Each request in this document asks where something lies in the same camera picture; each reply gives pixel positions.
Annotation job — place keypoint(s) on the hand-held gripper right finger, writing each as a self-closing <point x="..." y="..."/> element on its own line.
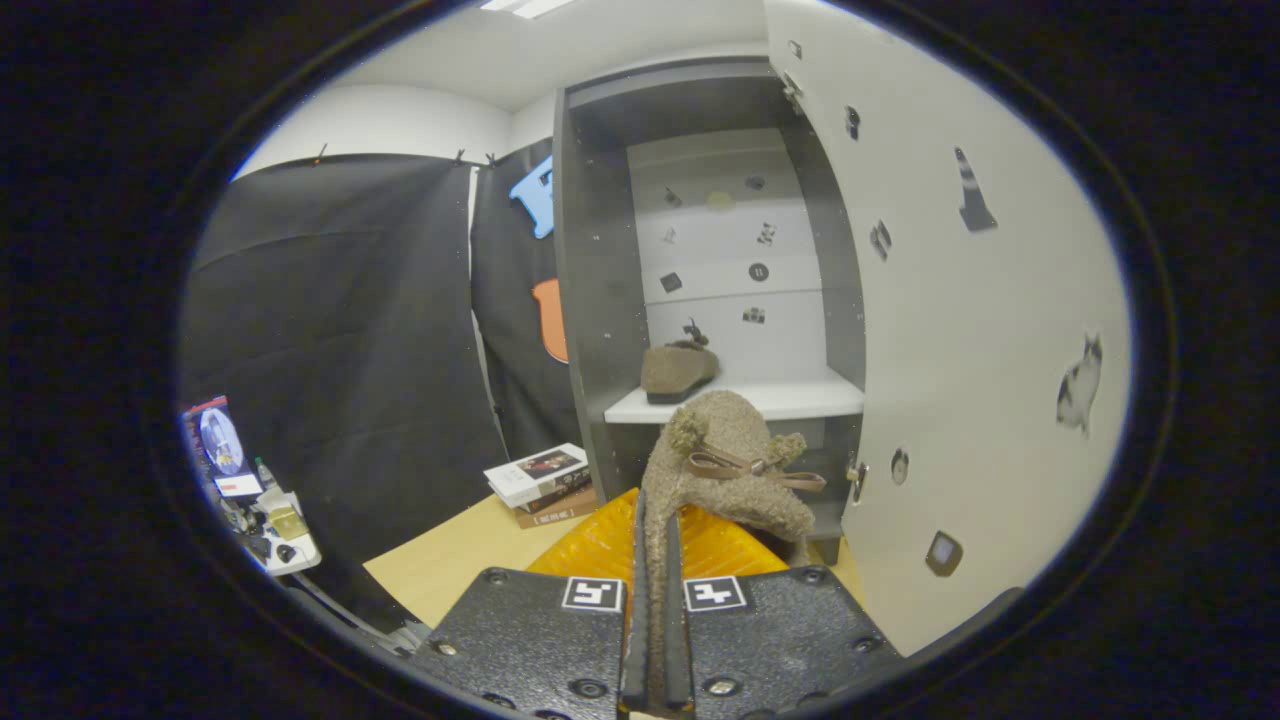
<point x="678" y="650"/>

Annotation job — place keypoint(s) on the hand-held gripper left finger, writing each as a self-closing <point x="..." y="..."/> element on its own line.
<point x="634" y="650"/>

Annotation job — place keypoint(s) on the brown fuzzy shoe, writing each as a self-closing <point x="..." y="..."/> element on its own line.
<point x="678" y="370"/>
<point x="720" y="440"/>

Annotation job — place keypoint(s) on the grey shoe cabinet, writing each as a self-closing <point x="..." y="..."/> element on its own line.
<point x="600" y="300"/>

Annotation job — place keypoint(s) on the grey shoe cabinet door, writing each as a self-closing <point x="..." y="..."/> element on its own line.
<point x="960" y="400"/>

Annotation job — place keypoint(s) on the white cabinet shelf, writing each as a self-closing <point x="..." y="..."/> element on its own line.
<point x="790" y="398"/>

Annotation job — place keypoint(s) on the brown book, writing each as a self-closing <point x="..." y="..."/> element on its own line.
<point x="560" y="508"/>

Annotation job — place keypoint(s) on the white book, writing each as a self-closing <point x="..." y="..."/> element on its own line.
<point x="535" y="470"/>

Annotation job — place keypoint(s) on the cluttered white side table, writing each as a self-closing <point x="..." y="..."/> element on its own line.
<point x="285" y="535"/>

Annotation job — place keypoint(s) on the clear plastic bottle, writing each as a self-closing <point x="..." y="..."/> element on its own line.
<point x="265" y="475"/>

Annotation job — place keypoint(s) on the black backdrop cloth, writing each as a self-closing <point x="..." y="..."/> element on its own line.
<point x="350" y="350"/>

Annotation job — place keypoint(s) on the long ceiling light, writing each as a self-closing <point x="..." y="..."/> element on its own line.
<point x="530" y="6"/>

